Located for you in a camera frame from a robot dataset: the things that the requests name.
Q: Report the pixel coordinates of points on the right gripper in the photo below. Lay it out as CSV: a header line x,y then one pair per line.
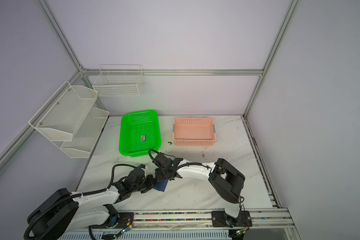
x,y
159,177

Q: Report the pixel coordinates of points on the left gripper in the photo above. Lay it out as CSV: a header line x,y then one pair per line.
x,y
151,183

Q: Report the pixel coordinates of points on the dark blue paper napkin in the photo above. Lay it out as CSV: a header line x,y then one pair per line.
x,y
161,186

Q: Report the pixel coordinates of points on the green plastic basket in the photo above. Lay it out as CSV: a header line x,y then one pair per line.
x,y
133,125

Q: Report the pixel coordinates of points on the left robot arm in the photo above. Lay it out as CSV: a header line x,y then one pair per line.
x,y
66,211

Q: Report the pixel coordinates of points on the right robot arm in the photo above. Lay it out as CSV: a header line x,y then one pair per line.
x,y
226,180

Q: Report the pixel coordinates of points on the pink plastic basket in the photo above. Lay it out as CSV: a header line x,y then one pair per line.
x,y
194,132

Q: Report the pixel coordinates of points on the white mesh lower shelf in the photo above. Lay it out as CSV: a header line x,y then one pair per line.
x,y
87,136

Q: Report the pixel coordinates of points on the white mesh shelf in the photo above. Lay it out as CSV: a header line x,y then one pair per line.
x,y
87,136
60,118

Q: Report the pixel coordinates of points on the white mesh upper shelf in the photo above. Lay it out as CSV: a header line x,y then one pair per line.
x,y
60,118

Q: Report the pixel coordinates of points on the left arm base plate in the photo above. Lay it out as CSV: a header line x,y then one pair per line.
x,y
120,220

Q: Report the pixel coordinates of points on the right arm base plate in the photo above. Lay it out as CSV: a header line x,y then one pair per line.
x,y
222,219

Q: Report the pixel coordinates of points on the white wire wall basket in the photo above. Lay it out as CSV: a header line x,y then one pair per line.
x,y
119,80

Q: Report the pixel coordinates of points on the aluminium mounting rail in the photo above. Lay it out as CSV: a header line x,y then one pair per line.
x,y
178,220

